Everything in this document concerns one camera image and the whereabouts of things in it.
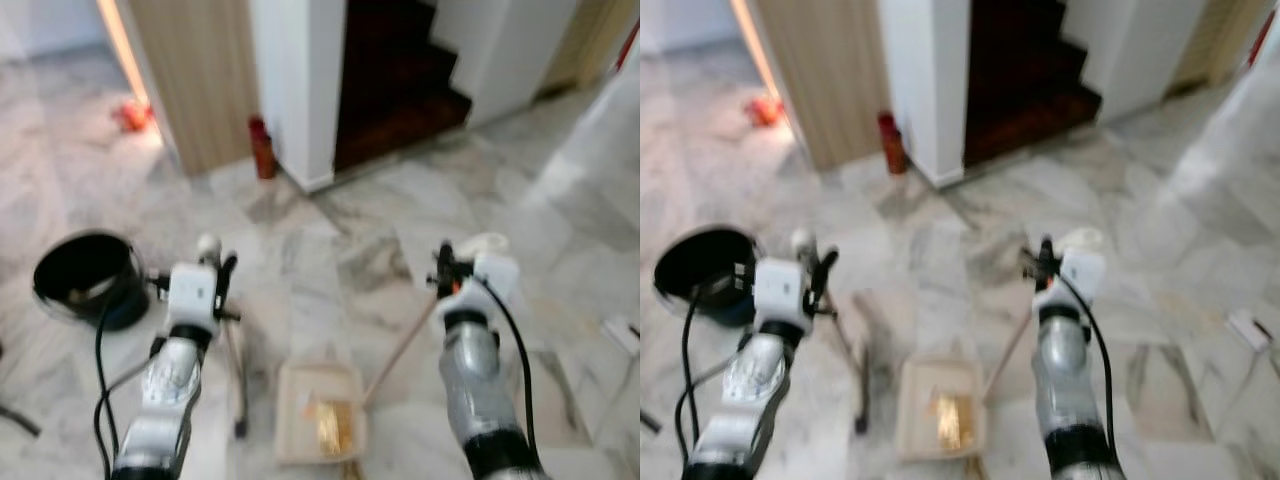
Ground beige long-handled dustpan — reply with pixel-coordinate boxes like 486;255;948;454
273;232;513;468
893;228;1107;463

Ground black round bucket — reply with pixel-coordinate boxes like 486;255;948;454
32;231;152;332
654;226;761;327

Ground dark red bottle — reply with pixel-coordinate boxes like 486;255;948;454
877;110;907;177
248;115;278;182

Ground gold crumpled wrapper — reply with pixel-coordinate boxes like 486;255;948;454
925;390;976;453
303;395;356;459

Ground orange red small object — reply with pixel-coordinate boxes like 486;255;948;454
112;98;156;135
745;92;788;128

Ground dark wooden staircase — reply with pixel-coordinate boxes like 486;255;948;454
334;0;474;172
963;0;1103;168

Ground light wooden door panel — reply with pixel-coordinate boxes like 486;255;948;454
125;0;263;178
747;0;887;172

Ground red stick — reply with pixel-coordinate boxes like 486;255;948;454
1248;10;1280;69
614;22;641;71

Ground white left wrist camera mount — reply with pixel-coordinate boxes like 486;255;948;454
751;257;814;335
167;262;220;333

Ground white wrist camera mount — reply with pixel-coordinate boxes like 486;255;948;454
751;257;814;335
167;262;220;333
473;250;522;303
1058;247;1109;303

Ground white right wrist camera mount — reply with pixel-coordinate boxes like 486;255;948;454
473;250;522;303
1058;247;1109;303

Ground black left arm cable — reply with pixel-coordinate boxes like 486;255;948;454
671;265;753;473
92;270;171;479

